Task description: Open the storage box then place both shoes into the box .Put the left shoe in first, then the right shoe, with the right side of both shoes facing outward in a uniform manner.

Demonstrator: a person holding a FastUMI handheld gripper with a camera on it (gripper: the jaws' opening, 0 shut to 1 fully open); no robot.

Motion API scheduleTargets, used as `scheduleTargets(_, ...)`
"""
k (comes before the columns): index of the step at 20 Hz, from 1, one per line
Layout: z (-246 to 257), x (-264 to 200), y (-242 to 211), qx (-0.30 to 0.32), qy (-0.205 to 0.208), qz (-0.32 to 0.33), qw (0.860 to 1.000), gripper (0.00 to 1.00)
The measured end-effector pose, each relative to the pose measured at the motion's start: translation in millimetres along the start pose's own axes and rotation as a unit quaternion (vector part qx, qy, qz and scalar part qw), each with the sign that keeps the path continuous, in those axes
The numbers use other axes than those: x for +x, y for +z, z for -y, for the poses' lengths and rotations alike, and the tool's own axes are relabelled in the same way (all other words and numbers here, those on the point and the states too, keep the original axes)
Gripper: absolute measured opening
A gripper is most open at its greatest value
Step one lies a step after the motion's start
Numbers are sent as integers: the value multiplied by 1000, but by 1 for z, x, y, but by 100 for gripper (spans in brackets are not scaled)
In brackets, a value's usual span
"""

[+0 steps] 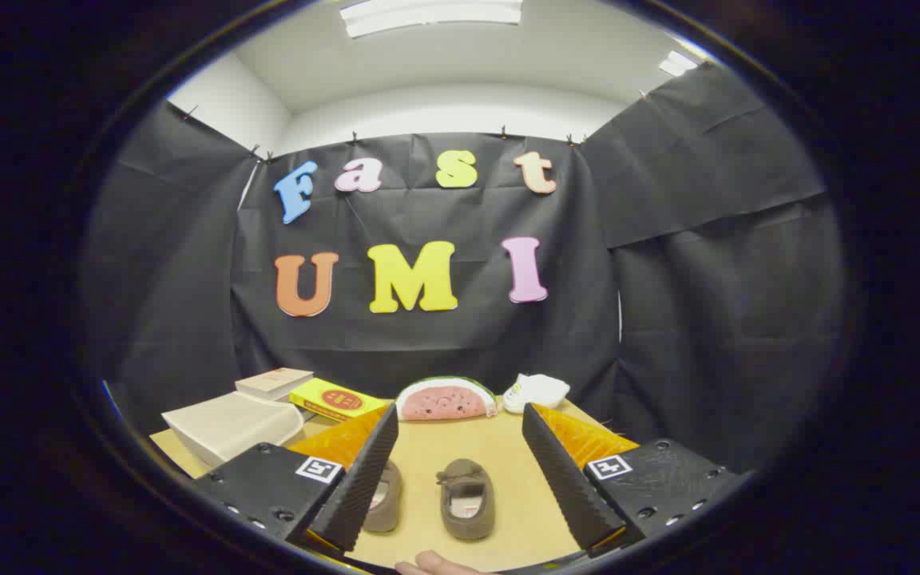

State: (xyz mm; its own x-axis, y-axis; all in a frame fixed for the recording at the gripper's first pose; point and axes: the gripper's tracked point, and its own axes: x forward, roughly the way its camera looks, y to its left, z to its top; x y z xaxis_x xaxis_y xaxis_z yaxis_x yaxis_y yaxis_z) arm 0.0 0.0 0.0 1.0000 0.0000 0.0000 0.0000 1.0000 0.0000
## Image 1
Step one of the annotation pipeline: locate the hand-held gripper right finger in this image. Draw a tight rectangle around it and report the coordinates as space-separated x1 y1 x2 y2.
521 403 748 552

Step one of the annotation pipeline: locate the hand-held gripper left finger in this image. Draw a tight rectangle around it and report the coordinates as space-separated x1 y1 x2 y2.
192 403 399 556

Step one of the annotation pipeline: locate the brown fuzzy shoe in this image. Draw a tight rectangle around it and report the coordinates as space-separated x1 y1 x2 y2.
363 459 403 533
437 458 497 541

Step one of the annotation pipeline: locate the beige fabric storage box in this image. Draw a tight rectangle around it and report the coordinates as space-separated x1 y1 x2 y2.
163 391 305 468

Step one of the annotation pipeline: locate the yellow book with red circle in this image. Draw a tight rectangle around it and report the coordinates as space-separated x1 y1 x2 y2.
289 378 391 422

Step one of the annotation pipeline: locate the white plush toy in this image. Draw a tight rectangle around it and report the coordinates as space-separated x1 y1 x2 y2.
502 373 571 414

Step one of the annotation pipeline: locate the watermelon slice plush toy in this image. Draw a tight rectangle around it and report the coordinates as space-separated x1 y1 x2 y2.
395 376 499 422

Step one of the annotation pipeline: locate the beige book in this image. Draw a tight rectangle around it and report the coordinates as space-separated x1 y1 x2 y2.
235 367 315 402

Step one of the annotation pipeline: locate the black backdrop cloth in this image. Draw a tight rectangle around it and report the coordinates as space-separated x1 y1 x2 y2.
81 60 848 472

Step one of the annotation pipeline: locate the row of small cloth clips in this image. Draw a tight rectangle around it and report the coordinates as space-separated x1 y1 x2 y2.
180 88 652 165

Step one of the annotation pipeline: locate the small ceiling light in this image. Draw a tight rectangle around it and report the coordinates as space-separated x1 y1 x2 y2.
658 50 700 78

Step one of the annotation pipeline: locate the long ceiling light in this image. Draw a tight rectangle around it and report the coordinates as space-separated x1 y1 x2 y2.
339 0 525 39

